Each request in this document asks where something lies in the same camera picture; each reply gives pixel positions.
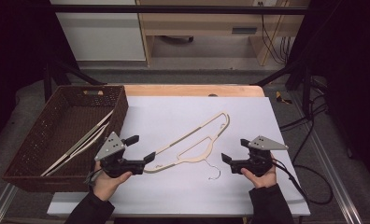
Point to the white foam board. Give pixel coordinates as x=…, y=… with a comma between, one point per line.
x=173, y=196

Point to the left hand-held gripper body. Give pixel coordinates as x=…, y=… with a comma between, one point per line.
x=111, y=146

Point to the yellow and black tape piece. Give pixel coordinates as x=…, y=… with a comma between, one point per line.
x=279, y=98

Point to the black curtain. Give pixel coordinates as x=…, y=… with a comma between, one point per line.
x=351, y=62
x=15, y=46

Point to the brown woven basket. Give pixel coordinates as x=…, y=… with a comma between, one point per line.
x=64, y=124

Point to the person's left hand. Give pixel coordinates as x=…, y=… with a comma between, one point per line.
x=105, y=185

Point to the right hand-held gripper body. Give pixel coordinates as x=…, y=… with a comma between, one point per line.
x=264, y=144

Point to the aluminium rail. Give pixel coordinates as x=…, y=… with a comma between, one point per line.
x=1, y=203
x=338, y=189

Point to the person's right hand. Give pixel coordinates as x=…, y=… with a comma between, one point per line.
x=264, y=181

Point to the black horizontal frame bar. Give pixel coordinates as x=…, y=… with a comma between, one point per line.
x=173, y=9

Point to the black frame strut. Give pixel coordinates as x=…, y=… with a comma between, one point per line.
x=279, y=74
x=77, y=74

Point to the white cabinet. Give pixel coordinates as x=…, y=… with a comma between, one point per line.
x=102, y=34

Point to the light wooden desk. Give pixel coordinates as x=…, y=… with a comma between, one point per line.
x=202, y=23

